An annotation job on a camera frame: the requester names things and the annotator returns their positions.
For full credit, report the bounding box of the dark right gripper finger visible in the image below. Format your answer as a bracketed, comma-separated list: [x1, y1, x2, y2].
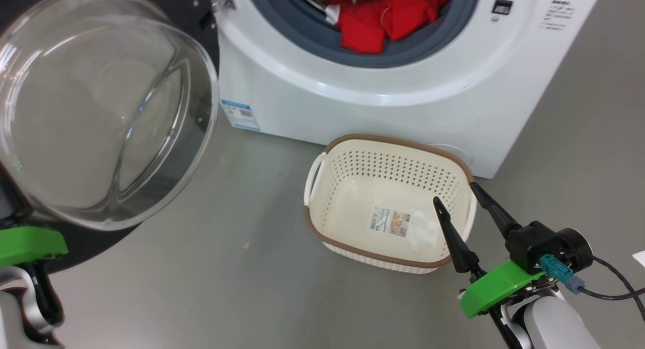
[470, 182, 521, 236]
[433, 197, 480, 274]

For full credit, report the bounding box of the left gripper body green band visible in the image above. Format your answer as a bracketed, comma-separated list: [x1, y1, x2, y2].
[0, 226, 69, 268]

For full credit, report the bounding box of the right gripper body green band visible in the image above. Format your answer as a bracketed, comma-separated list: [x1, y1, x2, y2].
[460, 221, 562, 318]

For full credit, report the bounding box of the black-rimmed glass washer door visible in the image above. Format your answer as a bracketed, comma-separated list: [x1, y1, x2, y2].
[0, 0, 221, 274]

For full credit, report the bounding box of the red garment with white trim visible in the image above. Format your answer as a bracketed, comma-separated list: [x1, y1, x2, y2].
[324, 0, 454, 54]

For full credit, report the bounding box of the printed sticker label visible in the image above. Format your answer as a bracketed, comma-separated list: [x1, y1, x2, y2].
[369, 206, 411, 236]

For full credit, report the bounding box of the cream perforated laundry basket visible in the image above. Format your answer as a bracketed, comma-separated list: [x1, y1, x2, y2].
[303, 134, 477, 274]

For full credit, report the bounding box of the white front-load washing machine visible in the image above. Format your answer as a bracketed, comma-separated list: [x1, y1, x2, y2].
[209, 0, 605, 179]

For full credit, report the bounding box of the blue energy label sticker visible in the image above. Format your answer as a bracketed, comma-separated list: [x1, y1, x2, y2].
[221, 99, 262, 132]

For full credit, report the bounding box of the teal cable connector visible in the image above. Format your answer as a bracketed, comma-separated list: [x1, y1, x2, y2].
[540, 254, 585, 294]

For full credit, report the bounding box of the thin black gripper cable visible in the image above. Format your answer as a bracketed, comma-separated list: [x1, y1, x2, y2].
[577, 256, 645, 322]

